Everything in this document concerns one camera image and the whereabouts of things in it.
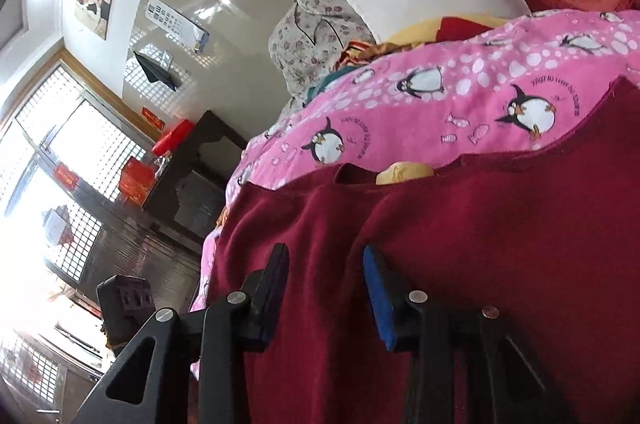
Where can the maroon sweater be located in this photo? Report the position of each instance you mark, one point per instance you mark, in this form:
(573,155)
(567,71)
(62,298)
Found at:
(500,229)

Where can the teal cloth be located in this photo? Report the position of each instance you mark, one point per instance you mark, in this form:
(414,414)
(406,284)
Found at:
(327,84)

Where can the black wall hanging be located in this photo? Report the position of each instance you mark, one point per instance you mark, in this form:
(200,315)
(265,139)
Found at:
(155,71)

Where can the dark wooden table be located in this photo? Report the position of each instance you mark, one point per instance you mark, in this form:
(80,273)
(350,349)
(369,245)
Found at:
(200,164)

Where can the orange yellow clothes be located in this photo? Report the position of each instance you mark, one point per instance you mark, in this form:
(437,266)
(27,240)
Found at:
(410,35)

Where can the yellow cloth piece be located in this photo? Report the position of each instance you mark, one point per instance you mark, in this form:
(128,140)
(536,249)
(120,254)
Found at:
(405,173)

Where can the wall calendar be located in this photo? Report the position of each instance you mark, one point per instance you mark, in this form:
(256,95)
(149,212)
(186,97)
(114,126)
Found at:
(175,24)

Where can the pink penguin print blanket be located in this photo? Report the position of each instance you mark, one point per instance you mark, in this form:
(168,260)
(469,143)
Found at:
(450,104)

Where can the metal grille door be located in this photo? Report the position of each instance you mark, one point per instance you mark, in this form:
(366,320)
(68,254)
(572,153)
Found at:
(100,229)

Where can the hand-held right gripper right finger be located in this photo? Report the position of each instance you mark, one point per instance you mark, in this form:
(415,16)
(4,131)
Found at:
(380,299)

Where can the tall red cardboard box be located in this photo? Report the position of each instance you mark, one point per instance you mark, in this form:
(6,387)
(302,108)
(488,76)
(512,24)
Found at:
(136,181)

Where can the red paper decoration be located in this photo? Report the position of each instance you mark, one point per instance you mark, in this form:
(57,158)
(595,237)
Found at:
(153,118)
(65,176)

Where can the flat red gift box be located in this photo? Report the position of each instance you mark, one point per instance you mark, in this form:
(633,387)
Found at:
(172,138)

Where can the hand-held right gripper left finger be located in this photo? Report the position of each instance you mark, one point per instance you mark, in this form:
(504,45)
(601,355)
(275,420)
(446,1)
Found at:
(275,284)

